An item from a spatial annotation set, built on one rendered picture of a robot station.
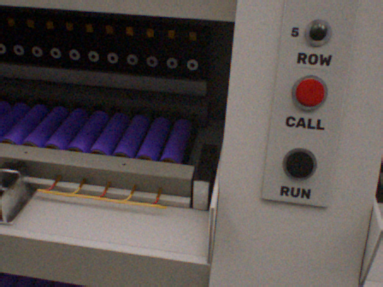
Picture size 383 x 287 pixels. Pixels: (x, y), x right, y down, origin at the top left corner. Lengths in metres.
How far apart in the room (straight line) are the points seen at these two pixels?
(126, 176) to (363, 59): 0.18
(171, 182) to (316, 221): 0.11
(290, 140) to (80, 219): 0.16
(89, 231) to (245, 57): 0.16
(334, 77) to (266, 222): 0.10
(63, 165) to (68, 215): 0.04
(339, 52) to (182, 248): 0.16
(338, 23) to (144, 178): 0.17
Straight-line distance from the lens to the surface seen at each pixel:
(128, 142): 0.36
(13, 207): 0.33
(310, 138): 0.26
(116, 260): 0.30
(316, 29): 0.25
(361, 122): 0.26
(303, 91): 0.25
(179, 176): 0.31
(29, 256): 0.33
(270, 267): 0.28
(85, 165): 0.33
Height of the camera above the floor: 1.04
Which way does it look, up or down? 12 degrees down
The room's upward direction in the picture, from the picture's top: 5 degrees clockwise
